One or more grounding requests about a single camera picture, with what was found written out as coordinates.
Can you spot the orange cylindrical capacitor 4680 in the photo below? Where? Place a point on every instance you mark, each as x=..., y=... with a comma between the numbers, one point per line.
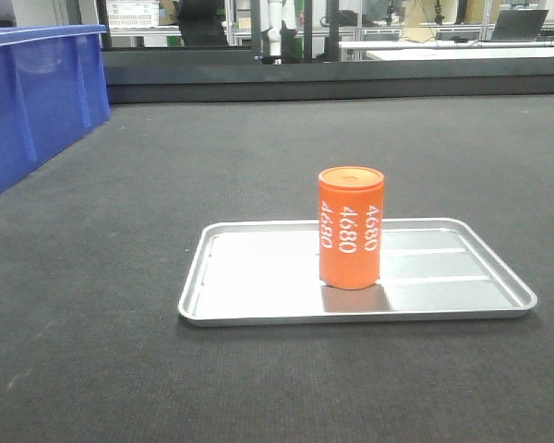
x=351, y=200

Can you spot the black conveyor side rail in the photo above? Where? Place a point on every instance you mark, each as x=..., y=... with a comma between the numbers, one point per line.
x=152, y=75

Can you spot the silver metal tray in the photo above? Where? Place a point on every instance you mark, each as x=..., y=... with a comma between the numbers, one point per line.
x=267, y=272

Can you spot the black office chair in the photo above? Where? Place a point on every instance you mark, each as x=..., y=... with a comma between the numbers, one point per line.
x=200, y=23

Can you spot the black laptop on table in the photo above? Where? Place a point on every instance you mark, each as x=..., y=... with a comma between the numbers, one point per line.
x=517, y=25

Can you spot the blue plastic bin on conveyor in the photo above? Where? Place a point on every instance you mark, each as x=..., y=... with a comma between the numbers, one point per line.
x=52, y=93

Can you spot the white plastic crate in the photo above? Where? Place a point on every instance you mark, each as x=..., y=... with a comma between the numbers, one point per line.
x=132, y=14

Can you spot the white background table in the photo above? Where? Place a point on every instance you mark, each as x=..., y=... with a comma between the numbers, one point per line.
x=443, y=50

